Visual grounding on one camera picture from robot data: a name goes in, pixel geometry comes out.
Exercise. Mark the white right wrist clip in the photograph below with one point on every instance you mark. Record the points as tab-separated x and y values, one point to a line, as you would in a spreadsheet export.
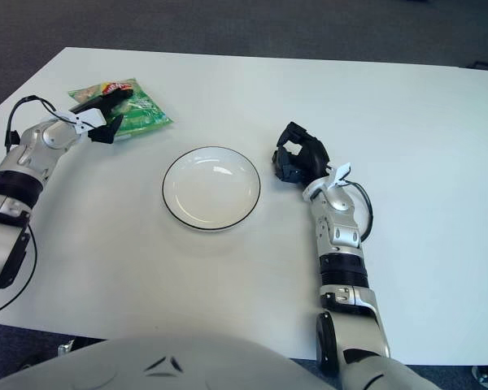
341	172

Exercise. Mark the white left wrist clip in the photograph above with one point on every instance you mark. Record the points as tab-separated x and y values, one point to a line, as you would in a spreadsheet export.
89	118

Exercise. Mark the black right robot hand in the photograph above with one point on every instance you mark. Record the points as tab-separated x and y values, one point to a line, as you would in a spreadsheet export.
315	156

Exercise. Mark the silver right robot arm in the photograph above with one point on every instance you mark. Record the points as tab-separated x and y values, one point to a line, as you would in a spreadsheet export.
341	235

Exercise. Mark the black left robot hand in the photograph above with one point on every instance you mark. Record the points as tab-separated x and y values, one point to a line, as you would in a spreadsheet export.
105	134

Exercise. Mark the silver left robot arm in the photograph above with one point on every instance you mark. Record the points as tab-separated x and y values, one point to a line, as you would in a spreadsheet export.
36	146

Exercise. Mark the silver table caster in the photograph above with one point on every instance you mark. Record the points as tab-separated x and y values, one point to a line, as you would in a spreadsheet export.
65	349
484	373

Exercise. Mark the white plate black rim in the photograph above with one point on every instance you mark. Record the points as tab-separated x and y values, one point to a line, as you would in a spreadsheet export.
211	191

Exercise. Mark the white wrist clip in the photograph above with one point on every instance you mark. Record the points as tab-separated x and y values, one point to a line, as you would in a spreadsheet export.
89	118
341	172

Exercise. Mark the grey robot torso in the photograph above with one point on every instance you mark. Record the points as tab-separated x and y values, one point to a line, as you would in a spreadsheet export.
105	365

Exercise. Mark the green chips snack bag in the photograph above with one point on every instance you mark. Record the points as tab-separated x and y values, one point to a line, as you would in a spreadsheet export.
146	115

